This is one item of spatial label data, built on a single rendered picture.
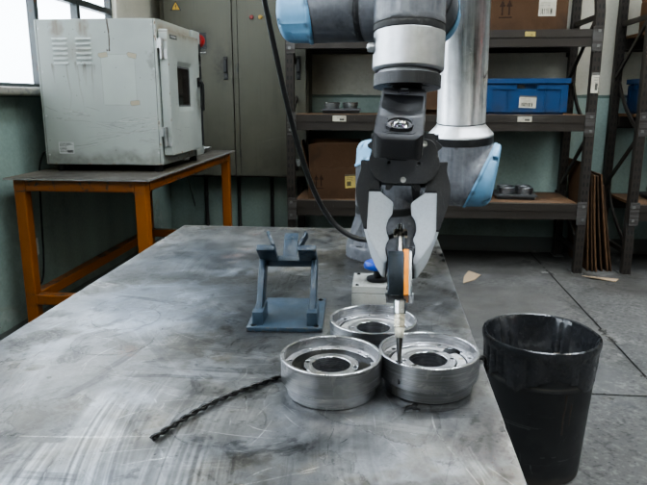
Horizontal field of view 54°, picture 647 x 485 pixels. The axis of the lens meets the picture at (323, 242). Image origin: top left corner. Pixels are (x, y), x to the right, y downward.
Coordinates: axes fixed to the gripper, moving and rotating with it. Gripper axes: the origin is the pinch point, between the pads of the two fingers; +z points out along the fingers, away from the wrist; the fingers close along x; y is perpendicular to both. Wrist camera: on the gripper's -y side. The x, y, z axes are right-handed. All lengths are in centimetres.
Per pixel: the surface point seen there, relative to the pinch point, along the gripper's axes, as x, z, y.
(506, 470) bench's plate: -9.4, 14.8, -14.6
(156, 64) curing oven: 104, -57, 198
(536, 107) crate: -84, -61, 349
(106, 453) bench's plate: 24.6, 15.4, -16.1
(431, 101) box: -18, -63, 342
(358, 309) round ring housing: 4.9, 7.4, 13.5
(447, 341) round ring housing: -5.7, 8.8, 4.5
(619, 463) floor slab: -71, 75, 132
